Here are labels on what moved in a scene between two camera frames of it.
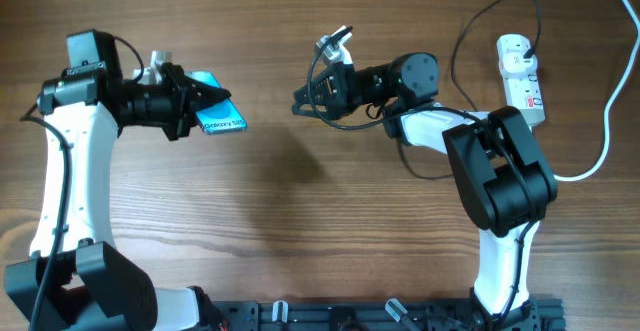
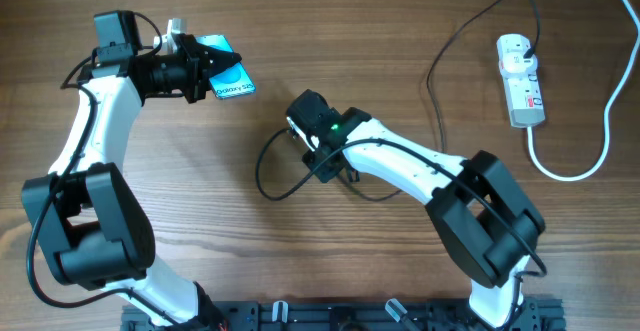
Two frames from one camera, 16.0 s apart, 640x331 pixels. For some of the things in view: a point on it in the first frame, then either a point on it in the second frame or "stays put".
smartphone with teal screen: (219, 117) to (232, 81)
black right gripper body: (336, 89) to (322, 163)
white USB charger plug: (517, 63) stays put
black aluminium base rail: (376, 315) stays put
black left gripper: (176, 101) to (195, 66)
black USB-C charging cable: (481, 8) to (436, 56)
